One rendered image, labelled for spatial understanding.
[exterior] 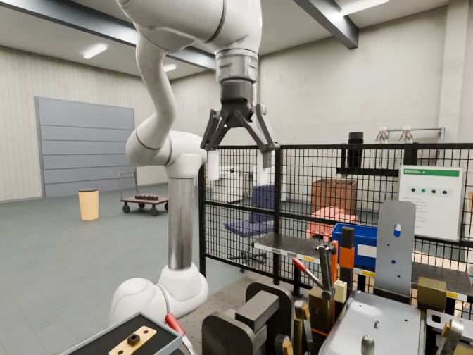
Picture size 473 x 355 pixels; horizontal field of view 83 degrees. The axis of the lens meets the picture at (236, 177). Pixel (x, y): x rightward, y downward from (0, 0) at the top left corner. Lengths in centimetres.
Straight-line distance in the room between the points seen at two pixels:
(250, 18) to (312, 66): 734
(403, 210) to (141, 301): 98
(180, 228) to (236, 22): 77
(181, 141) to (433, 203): 107
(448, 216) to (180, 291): 113
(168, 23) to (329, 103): 710
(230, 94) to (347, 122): 678
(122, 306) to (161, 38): 87
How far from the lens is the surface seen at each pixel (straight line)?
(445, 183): 139
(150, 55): 61
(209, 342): 66
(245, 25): 59
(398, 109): 706
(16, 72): 1025
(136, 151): 95
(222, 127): 60
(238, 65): 58
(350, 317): 101
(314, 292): 100
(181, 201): 106
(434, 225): 142
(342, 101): 741
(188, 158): 103
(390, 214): 114
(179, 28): 53
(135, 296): 108
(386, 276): 121
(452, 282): 134
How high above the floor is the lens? 152
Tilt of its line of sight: 6 degrees down
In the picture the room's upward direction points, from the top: straight up
